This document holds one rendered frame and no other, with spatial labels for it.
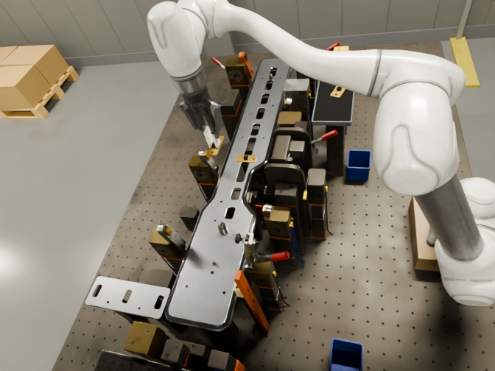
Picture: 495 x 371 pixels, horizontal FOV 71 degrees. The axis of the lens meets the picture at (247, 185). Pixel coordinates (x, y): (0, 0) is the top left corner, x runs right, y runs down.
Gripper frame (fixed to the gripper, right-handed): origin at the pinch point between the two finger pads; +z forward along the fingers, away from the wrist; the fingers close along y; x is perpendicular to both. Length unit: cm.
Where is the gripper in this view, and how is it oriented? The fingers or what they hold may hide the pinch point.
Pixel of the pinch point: (212, 137)
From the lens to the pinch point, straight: 112.5
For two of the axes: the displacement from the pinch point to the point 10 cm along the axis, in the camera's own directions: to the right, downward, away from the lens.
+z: 2.0, 5.9, 7.8
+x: -2.7, 8.0, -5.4
